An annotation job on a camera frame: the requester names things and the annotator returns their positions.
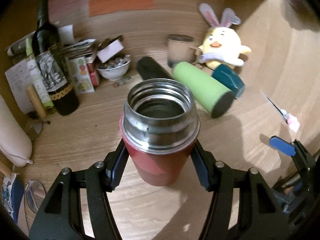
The yellow chick bunny plush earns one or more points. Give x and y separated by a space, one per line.
221 43

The cream oval case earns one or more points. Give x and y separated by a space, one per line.
15 144

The black cylindrical thermos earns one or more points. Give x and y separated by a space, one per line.
148 68

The white open small box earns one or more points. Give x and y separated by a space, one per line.
113 47

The fruit pattern box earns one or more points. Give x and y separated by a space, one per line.
79 75

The blue patterned pouch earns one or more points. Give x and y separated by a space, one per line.
12 194

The orange sticky note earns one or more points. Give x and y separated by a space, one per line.
101 7

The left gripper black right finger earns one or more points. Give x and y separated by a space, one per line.
243 205

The stack of papers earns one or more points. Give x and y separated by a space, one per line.
84 47

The green cylindrical bottle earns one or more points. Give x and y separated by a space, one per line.
213 96

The teal hexagonal cup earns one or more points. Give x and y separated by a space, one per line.
229 78

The red small box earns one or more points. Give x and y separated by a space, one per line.
94 75

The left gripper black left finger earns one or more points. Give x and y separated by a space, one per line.
60 217

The beige mug with lid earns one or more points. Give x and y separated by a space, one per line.
181 48

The white handwritten note paper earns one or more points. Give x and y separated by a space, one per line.
18 77

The white bowl of pebbles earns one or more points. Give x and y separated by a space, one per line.
114 70

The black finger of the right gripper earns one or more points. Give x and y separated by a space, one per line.
283 146

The red steel thermos cup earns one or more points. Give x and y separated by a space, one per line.
159 126

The dark wine bottle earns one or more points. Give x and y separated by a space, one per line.
47 49

